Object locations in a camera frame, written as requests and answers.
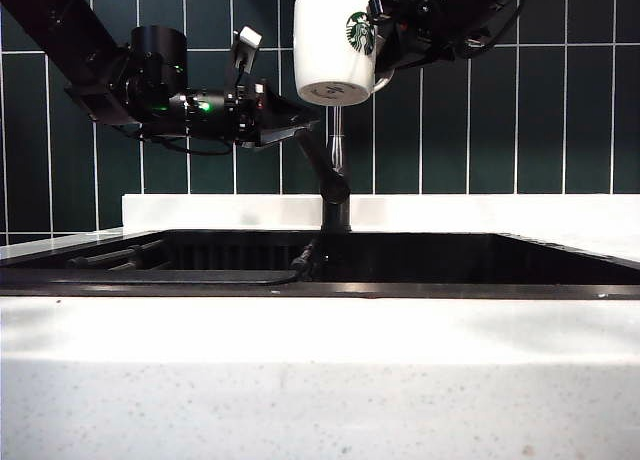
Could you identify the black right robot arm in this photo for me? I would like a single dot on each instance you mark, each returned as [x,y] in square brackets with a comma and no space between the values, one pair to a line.
[495,10]

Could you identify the white Starbucks logo mug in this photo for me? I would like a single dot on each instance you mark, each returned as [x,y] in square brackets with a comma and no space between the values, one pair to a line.
[330,45]

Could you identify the black sink basin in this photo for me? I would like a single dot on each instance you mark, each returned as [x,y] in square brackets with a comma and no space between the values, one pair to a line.
[450,265]

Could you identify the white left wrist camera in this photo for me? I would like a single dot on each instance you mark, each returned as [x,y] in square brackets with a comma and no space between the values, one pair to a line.
[250,40]

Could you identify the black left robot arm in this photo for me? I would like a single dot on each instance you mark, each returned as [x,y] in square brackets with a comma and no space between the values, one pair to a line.
[75,45]

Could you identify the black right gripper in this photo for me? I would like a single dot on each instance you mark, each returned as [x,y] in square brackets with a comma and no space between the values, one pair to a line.
[430,15]

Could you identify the black sink drain rack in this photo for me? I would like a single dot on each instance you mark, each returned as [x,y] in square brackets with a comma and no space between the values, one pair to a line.
[200,277]

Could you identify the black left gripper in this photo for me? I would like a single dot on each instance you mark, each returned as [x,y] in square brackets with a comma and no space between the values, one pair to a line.
[220,112]

